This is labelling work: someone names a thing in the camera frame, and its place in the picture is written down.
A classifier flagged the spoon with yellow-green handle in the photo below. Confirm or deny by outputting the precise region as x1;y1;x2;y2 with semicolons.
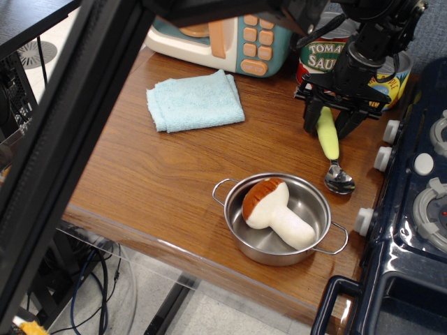
316;107;356;195

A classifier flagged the stainless steel pot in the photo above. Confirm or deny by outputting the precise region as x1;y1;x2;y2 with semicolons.
220;172;340;266

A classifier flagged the light blue folded towel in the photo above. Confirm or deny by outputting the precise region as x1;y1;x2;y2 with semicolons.
147;70;245;133

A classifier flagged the tomato sauce can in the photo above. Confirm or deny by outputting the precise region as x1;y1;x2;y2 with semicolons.
296;19;360;84

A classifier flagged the toy microwave oven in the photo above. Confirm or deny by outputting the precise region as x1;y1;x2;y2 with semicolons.
145;15;293;77

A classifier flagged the dark blue toy stove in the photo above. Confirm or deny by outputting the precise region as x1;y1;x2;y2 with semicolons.
312;58;446;334

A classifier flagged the black cable under table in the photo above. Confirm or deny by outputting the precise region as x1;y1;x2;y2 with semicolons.
52;244;123;335

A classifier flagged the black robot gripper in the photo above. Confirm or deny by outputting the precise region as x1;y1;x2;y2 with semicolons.
295;36;390;140

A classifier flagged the blue cable under table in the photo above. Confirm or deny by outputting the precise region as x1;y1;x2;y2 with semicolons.
70;246;109;335

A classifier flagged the pineapple slices can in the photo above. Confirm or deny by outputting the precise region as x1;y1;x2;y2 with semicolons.
369;51;413;111

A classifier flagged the black desk on left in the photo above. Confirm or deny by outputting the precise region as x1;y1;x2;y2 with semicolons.
0;0;83;140

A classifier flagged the plush mushroom toy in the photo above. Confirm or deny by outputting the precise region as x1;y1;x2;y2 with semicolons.
242;177;316;250

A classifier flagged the black table leg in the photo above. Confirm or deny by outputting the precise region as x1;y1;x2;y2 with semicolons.
143;283;191;335

